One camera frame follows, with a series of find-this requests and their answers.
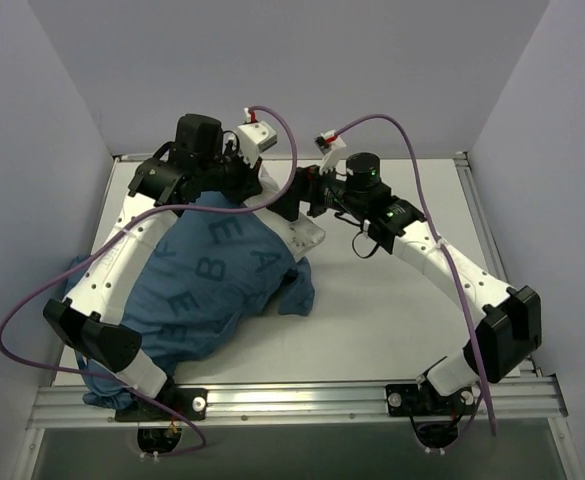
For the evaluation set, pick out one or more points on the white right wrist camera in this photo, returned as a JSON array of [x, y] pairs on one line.
[[331, 146]]

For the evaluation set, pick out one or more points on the blue cartoon print pillowcase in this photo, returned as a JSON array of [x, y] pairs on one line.
[[211, 270]]

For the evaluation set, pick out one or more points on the aluminium front rail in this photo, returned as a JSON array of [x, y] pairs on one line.
[[301, 403]]

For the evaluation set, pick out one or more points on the aluminium rail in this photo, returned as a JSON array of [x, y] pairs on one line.
[[301, 403], [422, 157], [487, 230]]

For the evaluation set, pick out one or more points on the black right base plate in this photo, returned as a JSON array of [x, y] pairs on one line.
[[422, 400]]

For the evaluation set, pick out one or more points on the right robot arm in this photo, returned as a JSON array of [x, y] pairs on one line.
[[402, 230]]

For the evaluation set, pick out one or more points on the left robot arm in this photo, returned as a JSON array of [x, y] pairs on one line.
[[89, 318]]

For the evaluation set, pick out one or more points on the aluminium back rail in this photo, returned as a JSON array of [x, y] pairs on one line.
[[422, 157]]

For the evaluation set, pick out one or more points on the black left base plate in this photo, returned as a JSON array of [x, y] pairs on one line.
[[191, 403]]

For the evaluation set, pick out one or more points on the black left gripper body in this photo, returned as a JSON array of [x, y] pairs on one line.
[[251, 179]]

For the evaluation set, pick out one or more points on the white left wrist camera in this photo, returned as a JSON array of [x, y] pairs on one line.
[[256, 138]]

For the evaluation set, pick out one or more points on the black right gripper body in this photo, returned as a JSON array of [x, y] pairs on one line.
[[314, 190]]

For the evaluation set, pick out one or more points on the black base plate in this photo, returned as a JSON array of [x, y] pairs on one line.
[[422, 400], [191, 403]]

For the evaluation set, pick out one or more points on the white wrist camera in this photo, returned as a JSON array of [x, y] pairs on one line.
[[256, 138], [331, 146]]

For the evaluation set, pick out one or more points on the aluminium right side rail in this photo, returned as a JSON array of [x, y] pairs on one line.
[[487, 230]]

